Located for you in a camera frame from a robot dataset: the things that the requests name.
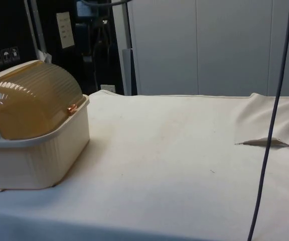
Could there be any cream box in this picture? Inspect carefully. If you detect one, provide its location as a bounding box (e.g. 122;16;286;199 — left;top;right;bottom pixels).
0;94;91;193

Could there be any rounded box lid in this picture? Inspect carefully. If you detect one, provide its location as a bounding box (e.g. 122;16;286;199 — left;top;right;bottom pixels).
0;59;84;141

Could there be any pale locker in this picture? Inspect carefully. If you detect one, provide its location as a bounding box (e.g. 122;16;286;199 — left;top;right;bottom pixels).
196;0;289;99
127;0;198;97

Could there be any black cabinet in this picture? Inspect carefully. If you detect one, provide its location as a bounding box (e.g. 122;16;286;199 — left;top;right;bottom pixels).
0;0;125;95

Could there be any black cable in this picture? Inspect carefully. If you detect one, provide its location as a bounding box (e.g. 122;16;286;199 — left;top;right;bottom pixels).
247;0;289;241

